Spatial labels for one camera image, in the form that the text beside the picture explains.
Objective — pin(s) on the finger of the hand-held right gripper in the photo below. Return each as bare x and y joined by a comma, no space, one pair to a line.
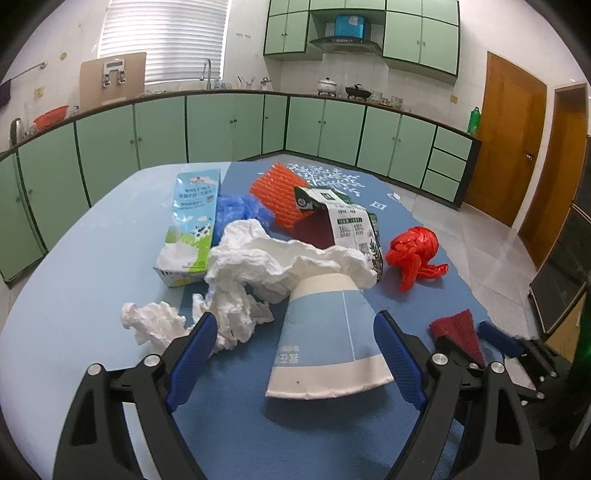
498,337
455,353

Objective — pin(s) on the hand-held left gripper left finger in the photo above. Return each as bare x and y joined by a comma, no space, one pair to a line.
191,360

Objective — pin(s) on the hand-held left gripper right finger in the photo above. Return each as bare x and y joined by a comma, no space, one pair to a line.
399,364

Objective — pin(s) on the red ribbed card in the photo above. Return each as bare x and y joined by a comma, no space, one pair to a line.
459,332

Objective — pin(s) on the blue and white paper cup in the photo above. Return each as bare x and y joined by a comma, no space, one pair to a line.
323,341

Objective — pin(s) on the light blue milk carton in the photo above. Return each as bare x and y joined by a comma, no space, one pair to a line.
191,217

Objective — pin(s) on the small crumpled white tissue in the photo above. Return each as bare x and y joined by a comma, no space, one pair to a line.
152,318

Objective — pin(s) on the black glass cabinet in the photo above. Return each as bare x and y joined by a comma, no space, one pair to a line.
563,277

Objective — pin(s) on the red plastic bag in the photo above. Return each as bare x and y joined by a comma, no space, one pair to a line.
411,249

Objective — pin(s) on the large crumpled white tissue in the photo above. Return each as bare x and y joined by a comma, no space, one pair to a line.
258,263

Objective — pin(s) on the light blue printed table mat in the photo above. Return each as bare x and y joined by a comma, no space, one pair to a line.
92,277

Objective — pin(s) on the crushed green white carton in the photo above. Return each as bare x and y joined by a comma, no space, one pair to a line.
351,226

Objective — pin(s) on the blue plastic bag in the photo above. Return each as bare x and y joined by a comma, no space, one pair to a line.
240,207

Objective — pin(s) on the orange foam net sleeve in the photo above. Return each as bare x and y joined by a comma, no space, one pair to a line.
277,194

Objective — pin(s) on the wooden door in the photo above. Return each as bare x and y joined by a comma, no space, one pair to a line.
508,138
563,161

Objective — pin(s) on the green bottle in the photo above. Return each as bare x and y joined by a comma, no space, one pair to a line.
474,121

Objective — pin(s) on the green lower kitchen cabinets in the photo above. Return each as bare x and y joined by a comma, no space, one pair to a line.
161,134

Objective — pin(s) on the green kitchen cabinets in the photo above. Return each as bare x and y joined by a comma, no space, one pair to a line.
161,134
415,37

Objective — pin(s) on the row of glass jars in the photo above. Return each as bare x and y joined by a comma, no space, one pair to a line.
390,100

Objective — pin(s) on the black wok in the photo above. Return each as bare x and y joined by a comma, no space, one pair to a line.
358,92

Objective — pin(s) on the utensil holder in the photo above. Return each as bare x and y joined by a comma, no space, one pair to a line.
245,84

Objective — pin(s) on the orange basin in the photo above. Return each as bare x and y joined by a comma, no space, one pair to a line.
51,116

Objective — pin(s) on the metal kettle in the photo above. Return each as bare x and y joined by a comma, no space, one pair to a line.
17,134

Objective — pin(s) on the chrome faucet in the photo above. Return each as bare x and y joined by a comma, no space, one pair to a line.
207,74

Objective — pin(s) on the white cooking pot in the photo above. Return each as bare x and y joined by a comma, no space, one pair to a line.
328,86

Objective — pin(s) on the wooden board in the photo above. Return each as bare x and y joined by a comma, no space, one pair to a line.
92,87

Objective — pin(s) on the green upper kitchen cabinets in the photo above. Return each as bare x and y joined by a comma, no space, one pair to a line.
415,37

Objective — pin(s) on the range hood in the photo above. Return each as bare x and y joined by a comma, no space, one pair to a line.
346,45

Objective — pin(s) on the white window blind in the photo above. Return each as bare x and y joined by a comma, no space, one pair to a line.
161,37

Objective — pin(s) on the dark cloth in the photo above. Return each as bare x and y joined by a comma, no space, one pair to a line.
5,92

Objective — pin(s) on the blue box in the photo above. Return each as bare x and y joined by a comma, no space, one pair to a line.
351,26

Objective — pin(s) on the metal bracket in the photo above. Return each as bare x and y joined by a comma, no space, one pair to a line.
113,71

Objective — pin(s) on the metal towel rail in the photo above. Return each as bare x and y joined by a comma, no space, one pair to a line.
30,70

